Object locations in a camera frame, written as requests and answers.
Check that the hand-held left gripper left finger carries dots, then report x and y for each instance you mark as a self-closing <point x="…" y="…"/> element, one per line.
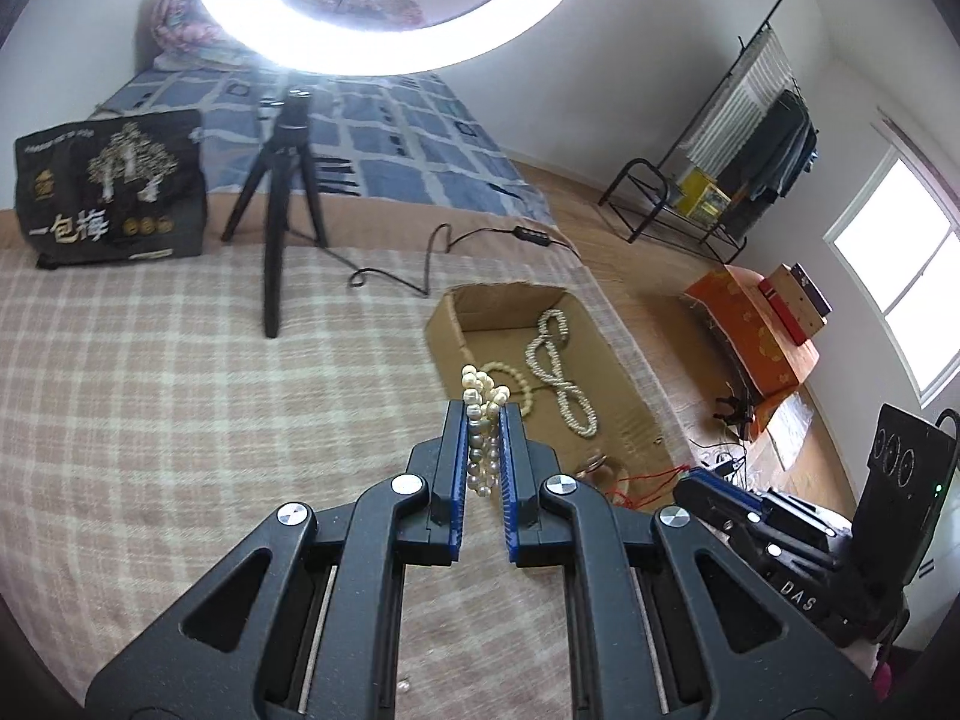
<point x="454" y="465"/>

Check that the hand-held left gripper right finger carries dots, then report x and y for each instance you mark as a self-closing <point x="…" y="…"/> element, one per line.
<point x="510" y="480"/>

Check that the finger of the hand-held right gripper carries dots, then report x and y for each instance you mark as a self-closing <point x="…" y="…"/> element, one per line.
<point x="724" y="491"/>
<point x="802" y="532"/>

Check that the brown leather watch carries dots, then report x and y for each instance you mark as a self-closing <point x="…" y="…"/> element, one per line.
<point x="596" y="465"/>

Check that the cardboard box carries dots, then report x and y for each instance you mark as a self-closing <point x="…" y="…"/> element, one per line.
<point x="495" y="315"/>

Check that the small black floor tripod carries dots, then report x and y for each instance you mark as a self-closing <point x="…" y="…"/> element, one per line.
<point x="735" y="412"/>

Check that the orange cloth covered table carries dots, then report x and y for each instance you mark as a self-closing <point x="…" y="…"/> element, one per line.
<point x="742" y="322"/>

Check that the tan wooden box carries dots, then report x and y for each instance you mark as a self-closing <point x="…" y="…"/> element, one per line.
<point x="787" y="307"/>

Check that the dark flat box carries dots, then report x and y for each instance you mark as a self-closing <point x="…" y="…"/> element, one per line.
<point x="810" y="289"/>

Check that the window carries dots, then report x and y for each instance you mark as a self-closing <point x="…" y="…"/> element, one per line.
<point x="892" y="240"/>

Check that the yellow box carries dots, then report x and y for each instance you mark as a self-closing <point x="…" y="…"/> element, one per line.
<point x="701" y="195"/>

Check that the black clothes rack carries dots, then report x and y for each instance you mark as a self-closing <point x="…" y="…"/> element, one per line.
<point x="637" y="195"/>

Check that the plaid blanket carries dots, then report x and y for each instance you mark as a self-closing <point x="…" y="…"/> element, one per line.
<point x="150" y="405"/>

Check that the dark hanging clothes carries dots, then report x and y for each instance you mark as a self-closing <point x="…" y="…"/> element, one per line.
<point x="780" y="157"/>

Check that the blue patterned bed sheet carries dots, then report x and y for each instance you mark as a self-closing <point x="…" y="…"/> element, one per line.
<point x="420" y="127"/>

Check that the small blue cloth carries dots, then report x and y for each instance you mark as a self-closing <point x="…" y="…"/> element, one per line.
<point x="811" y="148"/>

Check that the striped towel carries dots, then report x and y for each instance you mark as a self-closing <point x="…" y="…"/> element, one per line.
<point x="739" y="101"/>

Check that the black printed bag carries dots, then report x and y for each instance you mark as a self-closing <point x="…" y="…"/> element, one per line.
<point x="112" y="187"/>

